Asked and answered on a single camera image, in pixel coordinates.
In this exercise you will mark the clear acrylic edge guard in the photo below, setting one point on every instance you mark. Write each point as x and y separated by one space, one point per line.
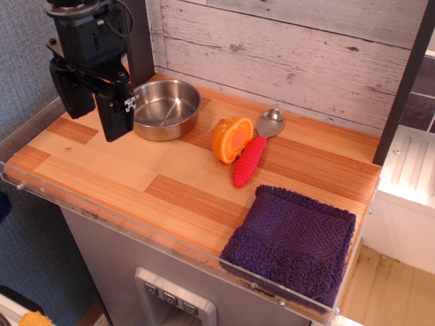
139 230

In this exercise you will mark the dark right vertical post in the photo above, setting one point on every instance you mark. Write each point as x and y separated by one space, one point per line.
408 79

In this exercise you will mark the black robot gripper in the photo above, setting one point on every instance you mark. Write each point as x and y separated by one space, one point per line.
92 40

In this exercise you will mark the yellow object bottom left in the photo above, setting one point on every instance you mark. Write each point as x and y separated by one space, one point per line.
35 319

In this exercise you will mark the white toy sink unit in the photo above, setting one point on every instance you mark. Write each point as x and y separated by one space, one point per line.
400 223

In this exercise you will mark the dark left vertical post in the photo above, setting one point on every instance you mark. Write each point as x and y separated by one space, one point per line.
140 56

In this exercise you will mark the ice dispenser panel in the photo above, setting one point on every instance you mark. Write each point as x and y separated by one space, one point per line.
167 303

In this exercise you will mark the orange toy fruit half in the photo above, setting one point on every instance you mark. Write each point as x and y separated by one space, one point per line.
230 138

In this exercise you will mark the dark purple cloth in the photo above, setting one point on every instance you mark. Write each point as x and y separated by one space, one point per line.
297 246

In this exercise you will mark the stainless steel pot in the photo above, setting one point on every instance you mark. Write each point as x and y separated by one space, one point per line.
166 109

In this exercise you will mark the dark vertical post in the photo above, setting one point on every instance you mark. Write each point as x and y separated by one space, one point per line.
140 56
408 79

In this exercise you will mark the red handled metal spoon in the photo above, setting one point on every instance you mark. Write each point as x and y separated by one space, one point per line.
269 125

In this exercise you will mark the steel toy fridge cabinet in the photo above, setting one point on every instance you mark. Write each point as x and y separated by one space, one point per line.
112 256

